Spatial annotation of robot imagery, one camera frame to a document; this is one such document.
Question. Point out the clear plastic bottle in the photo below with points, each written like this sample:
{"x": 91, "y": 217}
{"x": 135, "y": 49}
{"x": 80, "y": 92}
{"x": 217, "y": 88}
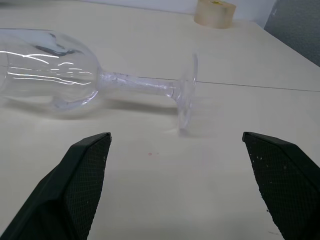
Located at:
{"x": 50, "y": 75}

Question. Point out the beige tape roll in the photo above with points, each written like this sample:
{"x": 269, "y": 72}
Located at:
{"x": 215, "y": 13}

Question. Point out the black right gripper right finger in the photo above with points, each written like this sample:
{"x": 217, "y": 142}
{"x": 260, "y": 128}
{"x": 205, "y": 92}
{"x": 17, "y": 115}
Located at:
{"x": 287, "y": 180}

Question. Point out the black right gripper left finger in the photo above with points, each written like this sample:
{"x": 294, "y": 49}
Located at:
{"x": 75, "y": 180}

